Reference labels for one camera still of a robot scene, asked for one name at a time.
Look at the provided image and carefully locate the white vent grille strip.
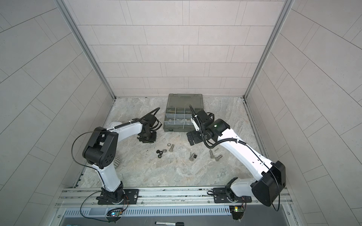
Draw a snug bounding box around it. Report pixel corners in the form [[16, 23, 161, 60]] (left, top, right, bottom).
[[64, 206, 231, 218]]

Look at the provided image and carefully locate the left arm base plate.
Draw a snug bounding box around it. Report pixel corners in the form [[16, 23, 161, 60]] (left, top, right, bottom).
[[96, 188, 139, 205]]

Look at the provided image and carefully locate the aluminium mounting rail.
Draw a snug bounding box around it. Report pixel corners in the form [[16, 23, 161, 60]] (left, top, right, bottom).
[[55, 186, 292, 208]]

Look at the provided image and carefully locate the thick silver hex bolt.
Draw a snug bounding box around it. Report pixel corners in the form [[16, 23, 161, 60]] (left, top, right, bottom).
[[215, 154, 223, 162]]

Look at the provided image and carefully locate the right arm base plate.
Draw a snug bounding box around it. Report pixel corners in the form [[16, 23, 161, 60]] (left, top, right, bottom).
[[207, 188, 252, 203]]

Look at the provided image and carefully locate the left controller board green LED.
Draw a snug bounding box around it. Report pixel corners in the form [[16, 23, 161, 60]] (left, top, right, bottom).
[[106, 208, 124, 223]]

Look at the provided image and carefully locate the green plastic organizer box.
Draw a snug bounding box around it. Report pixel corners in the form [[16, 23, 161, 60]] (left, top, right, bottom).
[[163, 94, 204, 132]]

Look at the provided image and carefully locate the black marker pen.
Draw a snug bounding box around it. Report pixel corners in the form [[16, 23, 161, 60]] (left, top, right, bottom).
[[155, 221, 184, 226]]

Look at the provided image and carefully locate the right controller board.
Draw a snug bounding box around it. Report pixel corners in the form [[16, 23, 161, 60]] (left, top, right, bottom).
[[229, 206, 245, 220]]

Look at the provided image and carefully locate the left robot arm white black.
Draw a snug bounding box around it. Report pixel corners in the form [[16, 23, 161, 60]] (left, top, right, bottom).
[[71, 107, 162, 204]]

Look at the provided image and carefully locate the black nut cluster left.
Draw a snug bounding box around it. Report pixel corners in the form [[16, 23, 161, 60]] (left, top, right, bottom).
[[156, 150, 163, 158]]

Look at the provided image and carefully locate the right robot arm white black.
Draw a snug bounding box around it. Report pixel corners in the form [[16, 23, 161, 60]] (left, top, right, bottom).
[[187, 107, 286, 207]]

